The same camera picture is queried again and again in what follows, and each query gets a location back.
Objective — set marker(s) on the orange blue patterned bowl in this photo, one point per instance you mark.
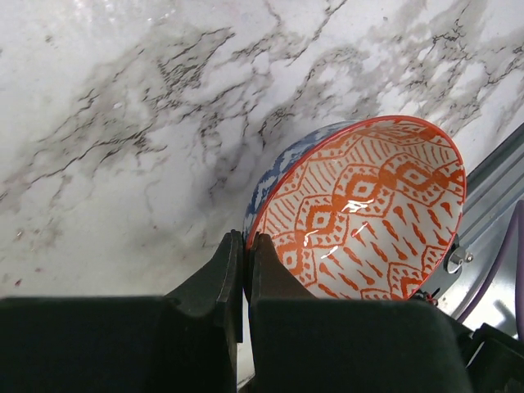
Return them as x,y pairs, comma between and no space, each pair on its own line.
362,209

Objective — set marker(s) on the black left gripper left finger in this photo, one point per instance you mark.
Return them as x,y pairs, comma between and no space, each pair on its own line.
205,322

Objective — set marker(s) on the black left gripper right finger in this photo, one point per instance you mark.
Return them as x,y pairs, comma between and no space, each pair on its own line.
286,325

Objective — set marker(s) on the aluminium rail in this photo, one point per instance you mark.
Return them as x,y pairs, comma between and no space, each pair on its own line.
494,186

